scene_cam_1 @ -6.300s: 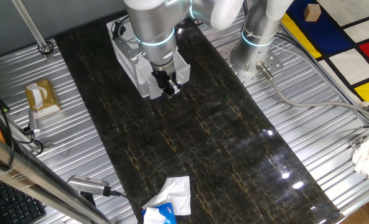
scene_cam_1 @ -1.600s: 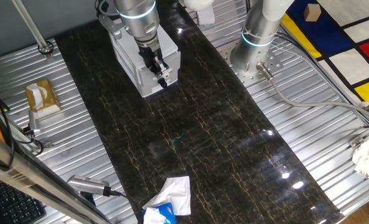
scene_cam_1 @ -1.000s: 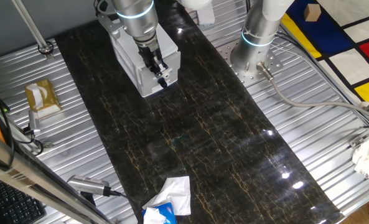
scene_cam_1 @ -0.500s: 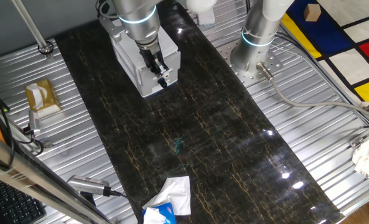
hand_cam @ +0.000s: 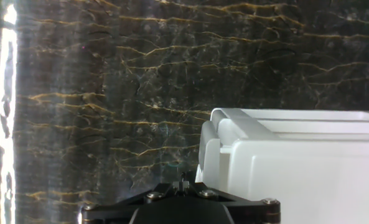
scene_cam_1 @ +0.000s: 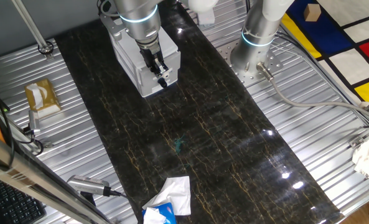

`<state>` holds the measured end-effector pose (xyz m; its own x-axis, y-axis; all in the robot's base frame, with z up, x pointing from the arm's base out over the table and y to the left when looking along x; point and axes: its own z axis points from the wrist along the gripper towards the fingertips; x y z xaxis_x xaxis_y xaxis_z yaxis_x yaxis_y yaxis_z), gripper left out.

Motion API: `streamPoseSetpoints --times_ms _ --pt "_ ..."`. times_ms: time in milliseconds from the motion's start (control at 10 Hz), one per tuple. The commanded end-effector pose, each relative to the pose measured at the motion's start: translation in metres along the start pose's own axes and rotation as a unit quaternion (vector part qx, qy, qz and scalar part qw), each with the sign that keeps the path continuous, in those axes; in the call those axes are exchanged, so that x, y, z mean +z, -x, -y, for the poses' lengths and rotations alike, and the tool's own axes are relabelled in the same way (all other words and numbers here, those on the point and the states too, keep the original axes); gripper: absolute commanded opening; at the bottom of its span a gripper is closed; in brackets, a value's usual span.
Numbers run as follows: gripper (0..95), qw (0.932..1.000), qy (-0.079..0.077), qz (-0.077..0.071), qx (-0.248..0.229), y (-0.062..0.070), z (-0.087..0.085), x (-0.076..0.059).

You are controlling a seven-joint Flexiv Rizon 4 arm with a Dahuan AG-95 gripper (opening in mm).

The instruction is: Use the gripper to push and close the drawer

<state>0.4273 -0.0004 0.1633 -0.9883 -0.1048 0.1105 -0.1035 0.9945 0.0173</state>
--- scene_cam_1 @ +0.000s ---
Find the small wooden cube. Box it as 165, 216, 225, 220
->
303, 3, 322, 22

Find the white plastic drawer cabinet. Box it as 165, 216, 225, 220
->
108, 18, 182, 98

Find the silver ribbed camera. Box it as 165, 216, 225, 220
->
66, 174, 112, 197

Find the black marble pattern mat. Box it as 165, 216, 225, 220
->
54, 2, 345, 224

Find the small grey camera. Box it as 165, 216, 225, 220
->
27, 110, 42, 136

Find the flat white tissue sheet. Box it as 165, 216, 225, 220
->
142, 175, 192, 217

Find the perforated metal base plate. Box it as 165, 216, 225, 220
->
217, 40, 283, 88

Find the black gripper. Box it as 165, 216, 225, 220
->
139, 45, 173, 88

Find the gold tissue box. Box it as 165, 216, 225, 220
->
24, 78, 62, 119

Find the thick grey robot cable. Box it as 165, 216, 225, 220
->
256, 62, 369, 124

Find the black keyboard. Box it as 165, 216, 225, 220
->
0, 180, 47, 224

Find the wrist camera with grey bracket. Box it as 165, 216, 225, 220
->
97, 0, 126, 42

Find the aluminium frame bar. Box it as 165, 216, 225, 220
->
0, 129, 113, 224

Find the colourful block pattern cloth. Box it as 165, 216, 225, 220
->
280, 0, 369, 103

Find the slanted aluminium pole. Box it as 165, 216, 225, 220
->
11, 0, 54, 60

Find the thin cable bundle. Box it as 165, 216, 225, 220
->
273, 30, 369, 125

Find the blue tissue pack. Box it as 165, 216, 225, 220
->
141, 202, 177, 224

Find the black camera cable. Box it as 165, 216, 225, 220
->
108, 189, 141, 220

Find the crumpled white tissue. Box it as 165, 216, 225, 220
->
143, 207, 167, 224

